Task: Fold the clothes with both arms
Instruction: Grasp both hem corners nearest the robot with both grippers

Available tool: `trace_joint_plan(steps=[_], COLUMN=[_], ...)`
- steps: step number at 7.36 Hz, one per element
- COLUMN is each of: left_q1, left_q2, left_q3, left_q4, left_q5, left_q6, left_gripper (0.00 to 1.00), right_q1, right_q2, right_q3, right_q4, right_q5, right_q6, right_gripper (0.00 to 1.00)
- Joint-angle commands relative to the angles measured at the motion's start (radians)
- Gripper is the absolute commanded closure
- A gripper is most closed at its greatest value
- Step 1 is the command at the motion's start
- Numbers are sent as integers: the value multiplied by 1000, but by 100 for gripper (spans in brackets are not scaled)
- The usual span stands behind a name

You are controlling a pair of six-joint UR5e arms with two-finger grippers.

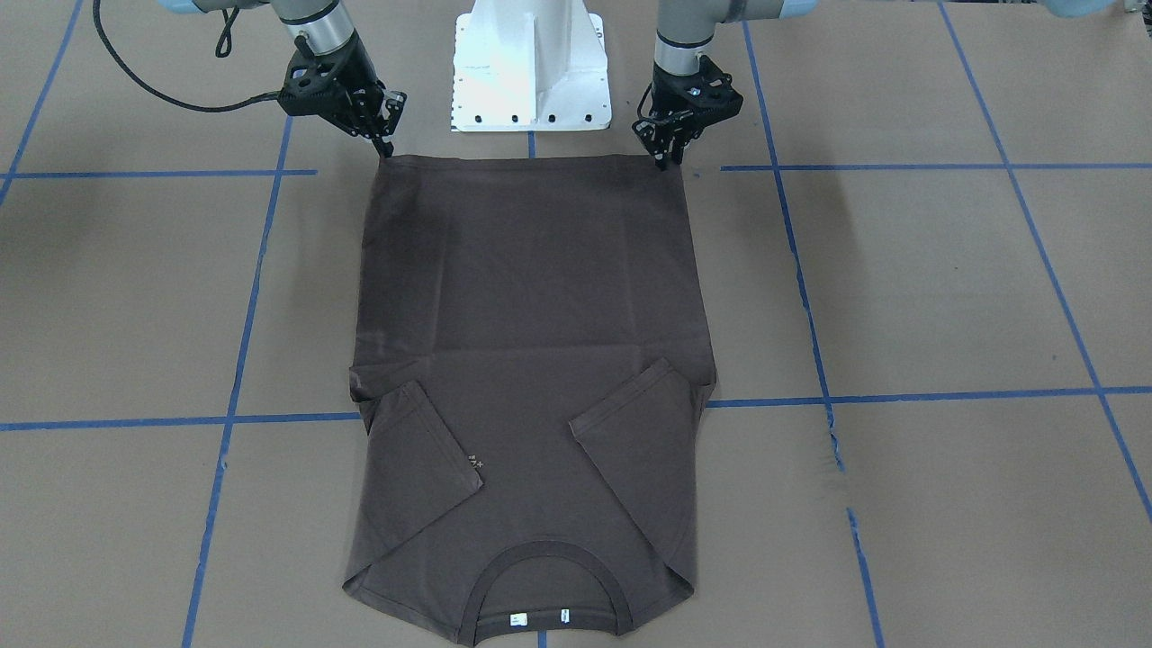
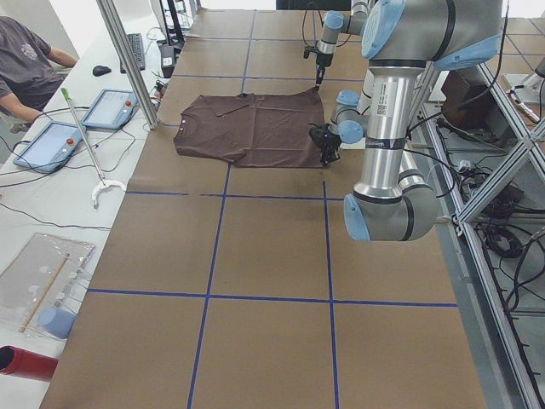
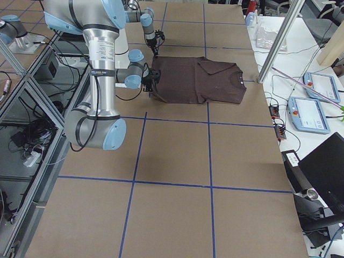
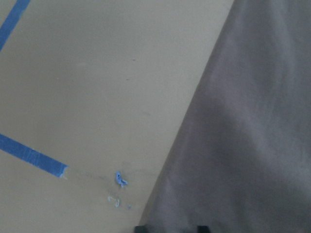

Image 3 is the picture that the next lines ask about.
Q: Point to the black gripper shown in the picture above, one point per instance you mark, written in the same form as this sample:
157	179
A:
152	43
148	76

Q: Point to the dark brown t-shirt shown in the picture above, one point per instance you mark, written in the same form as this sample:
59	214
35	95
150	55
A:
197	80

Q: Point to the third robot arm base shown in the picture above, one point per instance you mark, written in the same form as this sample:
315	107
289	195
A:
15	35

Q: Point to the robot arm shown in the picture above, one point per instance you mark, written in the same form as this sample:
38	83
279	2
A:
134	14
96	122

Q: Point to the red cylinder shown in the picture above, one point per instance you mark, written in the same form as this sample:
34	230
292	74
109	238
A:
252	6

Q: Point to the clear plastic bag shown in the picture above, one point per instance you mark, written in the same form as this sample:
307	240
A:
264	37

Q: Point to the near teach pendant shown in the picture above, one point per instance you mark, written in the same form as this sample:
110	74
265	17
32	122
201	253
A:
307	115

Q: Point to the teach pendant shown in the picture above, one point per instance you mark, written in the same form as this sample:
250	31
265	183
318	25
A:
324	84
307	115

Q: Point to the black box with label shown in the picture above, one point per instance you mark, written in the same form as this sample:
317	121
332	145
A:
298	181

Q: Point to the far teach pendant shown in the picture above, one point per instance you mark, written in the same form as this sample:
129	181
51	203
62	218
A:
324	84

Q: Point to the reacher grabber stick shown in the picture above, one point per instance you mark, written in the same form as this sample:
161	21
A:
309	88

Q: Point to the black laptop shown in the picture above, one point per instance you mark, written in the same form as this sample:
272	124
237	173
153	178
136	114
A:
323	168

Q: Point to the aluminium frame rail structure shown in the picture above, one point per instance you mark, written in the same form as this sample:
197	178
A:
33	141

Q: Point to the aluminium frame post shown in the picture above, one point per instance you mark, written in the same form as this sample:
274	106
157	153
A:
287	23

